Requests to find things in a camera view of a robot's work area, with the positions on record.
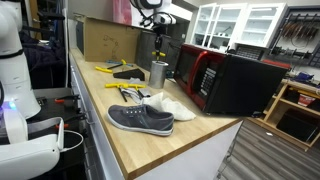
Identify yellow handled pliers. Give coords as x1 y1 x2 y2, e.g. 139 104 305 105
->
104 82 132 103

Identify pink poster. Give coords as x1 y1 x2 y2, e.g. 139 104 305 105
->
112 0 133 26

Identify green coiled cord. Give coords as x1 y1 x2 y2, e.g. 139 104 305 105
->
165 69 177 80

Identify white workbench base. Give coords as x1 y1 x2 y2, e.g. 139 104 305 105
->
68 49 244 180

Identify black wedge wrench stand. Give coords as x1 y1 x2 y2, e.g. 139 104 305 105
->
112 68 146 82

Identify silver cylindrical container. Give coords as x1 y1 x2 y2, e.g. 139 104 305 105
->
148 60 170 90

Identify black slotted crate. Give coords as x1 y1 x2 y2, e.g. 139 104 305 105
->
234 43 268 62

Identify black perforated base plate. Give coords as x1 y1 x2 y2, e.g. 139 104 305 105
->
26 87 88 168

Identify blue object on shelf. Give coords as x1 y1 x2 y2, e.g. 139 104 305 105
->
294 71 315 85

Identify white cloth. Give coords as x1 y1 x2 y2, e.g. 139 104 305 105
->
141 92 198 122

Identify gray cloth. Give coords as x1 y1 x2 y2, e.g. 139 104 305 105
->
119 77 153 105

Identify red black microwave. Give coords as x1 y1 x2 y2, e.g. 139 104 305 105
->
172 43 290 118

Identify red white box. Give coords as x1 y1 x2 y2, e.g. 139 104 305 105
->
297 93 316 108

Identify white cable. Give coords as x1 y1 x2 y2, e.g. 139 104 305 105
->
59 129 85 154

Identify black clamp orange handle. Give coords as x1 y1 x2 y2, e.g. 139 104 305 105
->
54 112 88 131
54 94 82 105

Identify blue handled tool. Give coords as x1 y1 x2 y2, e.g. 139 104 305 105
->
105 59 135 68

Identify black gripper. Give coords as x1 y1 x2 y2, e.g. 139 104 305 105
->
153 25 167 54

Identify black wall tool rack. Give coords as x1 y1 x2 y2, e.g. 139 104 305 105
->
265 5 320 70

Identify wooden shelf unit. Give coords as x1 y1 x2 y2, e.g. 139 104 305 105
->
247 78 320 153

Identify long yellow T-handle wrench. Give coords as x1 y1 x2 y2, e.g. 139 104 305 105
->
94 62 125 74

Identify white glass door cabinet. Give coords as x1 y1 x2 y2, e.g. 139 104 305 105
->
190 2 288 54

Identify dark gray mesh panel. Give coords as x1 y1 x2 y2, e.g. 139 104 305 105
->
134 30 185 73

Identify gray canvas shoe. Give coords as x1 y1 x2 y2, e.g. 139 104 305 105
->
106 103 175 138

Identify large cardboard box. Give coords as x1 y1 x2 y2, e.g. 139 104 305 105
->
75 15 143 64

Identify dark hanging jacket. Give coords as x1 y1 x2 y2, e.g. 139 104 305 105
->
19 9 69 89

